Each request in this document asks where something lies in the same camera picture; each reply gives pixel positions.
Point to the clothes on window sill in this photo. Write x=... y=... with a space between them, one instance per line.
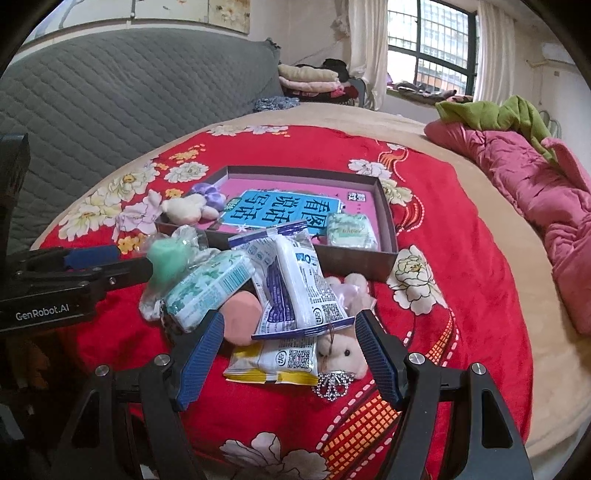
x=415 y=87

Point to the cream curtain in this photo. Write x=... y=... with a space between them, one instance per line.
x=494 y=55
x=367 y=46

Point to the black garment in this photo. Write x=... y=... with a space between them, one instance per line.
x=334 y=64

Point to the dark red cloth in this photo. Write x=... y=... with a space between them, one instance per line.
x=346 y=92

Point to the purple scrunchie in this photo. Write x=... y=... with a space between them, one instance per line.
x=207 y=193

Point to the dark brown cardboard box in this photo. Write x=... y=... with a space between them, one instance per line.
x=358 y=264

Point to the green blanket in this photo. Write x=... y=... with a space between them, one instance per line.
x=508 y=113

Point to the red floral blanket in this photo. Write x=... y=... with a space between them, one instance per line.
x=461 y=258

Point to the floral wall panel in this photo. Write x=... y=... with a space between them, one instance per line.
x=226 y=11

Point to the pink powder puff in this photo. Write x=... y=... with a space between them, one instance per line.
x=240 y=321

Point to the silver bead ornament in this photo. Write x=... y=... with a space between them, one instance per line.
x=332 y=387

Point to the beige bed sheet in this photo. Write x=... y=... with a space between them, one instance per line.
x=503 y=221

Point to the pink quilt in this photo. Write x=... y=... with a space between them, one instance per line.
x=545 y=194

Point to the green sponge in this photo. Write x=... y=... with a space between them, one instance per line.
x=168 y=261

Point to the barred window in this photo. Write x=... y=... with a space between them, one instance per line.
x=434 y=41

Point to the yellow white packet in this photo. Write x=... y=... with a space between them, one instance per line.
x=272 y=361

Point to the pink folded blanket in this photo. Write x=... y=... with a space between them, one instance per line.
x=309 y=86

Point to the cream folded blanket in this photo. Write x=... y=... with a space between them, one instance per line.
x=304 y=73

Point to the white air conditioner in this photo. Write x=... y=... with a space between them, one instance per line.
x=558 y=51

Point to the blue patterned cloth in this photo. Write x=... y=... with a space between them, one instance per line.
x=272 y=102

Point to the white blue-edged packet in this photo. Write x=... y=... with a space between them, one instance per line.
x=300 y=286

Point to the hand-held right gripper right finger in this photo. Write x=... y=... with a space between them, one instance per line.
x=376 y=362

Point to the small green tissue pack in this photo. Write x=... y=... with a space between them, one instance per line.
x=351 y=230

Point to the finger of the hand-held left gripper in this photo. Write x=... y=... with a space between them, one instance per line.
x=124 y=273
x=90 y=257

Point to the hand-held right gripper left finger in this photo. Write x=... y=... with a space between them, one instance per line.
x=198 y=362

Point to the purple print blue-edged packet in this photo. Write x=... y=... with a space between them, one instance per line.
x=272 y=307

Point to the large green tissue pack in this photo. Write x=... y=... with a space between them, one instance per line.
x=207 y=288

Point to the cream plush toy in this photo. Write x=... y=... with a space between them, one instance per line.
x=182 y=210

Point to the grey quilted headboard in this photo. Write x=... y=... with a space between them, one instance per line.
x=115 y=106

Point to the white fan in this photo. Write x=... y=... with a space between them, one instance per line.
x=554 y=124

